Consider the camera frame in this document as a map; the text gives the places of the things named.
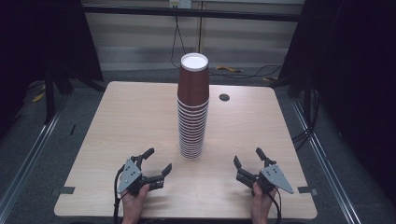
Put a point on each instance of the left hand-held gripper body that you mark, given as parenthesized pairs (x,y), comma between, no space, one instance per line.
(132,179)

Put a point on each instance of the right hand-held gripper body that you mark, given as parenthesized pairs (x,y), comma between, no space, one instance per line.
(271,177)

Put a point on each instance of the stack of brown cups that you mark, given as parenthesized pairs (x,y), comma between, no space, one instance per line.
(193,124)

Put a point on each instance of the person's left hand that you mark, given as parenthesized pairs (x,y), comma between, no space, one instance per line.
(134,203)

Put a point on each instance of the person's right hand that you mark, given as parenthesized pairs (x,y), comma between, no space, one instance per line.
(261,203)

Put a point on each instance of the black tape strip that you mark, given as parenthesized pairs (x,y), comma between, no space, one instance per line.
(67,190)
(306,190)

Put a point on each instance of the black round table grommet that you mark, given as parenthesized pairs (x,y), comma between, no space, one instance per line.
(224,97)

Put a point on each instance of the yellow floor tape piece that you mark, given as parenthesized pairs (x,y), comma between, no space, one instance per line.
(229,68)
(38,97)

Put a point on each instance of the black metal stand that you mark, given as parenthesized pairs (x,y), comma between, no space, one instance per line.
(51,96)

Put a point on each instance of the black curtain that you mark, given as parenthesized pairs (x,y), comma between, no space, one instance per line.
(351,77)
(37,40)

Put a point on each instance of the thin vertical pole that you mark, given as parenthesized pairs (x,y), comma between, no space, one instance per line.
(200,28)

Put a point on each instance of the black horizontal metal bar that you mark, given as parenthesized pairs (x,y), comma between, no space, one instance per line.
(186,13)

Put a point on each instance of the metal floor rail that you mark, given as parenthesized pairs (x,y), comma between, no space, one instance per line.
(327,165)
(28,158)

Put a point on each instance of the white wall socket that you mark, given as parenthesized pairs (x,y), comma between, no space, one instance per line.
(180,3)

